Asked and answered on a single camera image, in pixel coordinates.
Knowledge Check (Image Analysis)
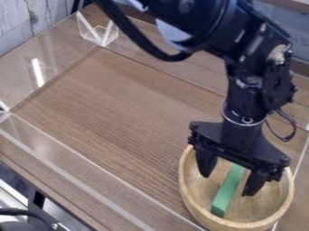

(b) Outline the wooden bowl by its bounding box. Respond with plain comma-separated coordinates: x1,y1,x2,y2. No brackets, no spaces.
179,145,294,231

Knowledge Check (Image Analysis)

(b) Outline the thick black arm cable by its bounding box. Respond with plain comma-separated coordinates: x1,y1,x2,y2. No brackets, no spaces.
94,0,194,63

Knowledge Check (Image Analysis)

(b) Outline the black cable under table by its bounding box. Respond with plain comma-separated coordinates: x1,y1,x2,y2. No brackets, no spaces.
0,208,53,231

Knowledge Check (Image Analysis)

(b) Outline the clear acrylic enclosure wall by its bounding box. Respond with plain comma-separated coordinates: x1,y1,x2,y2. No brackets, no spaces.
0,106,202,231

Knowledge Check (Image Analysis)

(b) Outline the clear acrylic corner bracket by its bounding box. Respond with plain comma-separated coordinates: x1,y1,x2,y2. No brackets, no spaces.
76,12,118,47

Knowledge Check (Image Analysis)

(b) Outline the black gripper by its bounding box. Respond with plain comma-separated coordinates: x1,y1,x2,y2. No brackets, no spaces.
189,113,290,196

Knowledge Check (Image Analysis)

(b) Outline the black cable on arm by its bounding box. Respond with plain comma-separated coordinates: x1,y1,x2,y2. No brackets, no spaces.
265,108,298,143

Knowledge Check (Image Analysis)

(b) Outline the black table frame leg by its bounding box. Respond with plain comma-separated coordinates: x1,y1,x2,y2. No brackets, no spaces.
25,188,82,231

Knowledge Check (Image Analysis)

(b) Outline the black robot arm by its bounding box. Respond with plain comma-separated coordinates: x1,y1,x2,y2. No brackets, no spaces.
142,0,297,196

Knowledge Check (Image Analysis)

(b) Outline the green rectangular stick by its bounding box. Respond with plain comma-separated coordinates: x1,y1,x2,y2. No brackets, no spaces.
210,164,245,217

